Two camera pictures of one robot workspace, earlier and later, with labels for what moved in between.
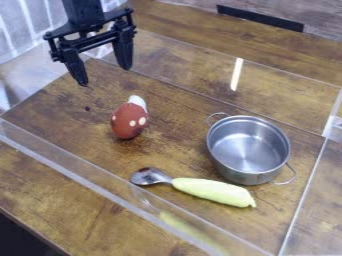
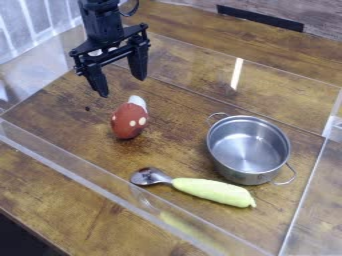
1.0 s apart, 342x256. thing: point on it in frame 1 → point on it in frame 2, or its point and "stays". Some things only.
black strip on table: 262,18 stays
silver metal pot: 249,149 stays
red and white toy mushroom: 129,118 stays
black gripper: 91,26 → 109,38
